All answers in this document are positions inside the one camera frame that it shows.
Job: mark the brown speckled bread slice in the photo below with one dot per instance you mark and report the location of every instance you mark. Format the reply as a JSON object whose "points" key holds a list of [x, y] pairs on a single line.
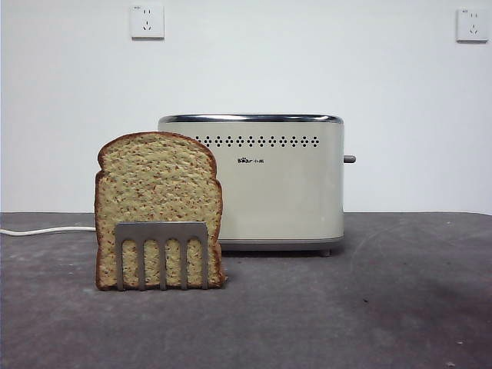
{"points": [[157, 180]]}

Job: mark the cream and steel toaster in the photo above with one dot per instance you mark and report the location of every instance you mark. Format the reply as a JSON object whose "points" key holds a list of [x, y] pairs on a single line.
{"points": [[280, 192]]}

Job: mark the steel toast rack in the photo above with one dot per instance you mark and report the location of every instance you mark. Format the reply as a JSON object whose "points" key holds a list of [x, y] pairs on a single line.
{"points": [[161, 230]]}

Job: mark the grey toaster lever knob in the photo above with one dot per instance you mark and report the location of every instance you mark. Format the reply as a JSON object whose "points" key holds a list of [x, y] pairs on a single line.
{"points": [[350, 158]]}

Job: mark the white wall socket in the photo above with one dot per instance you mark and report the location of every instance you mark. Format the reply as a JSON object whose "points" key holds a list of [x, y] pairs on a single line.
{"points": [[147, 22], [472, 25]]}

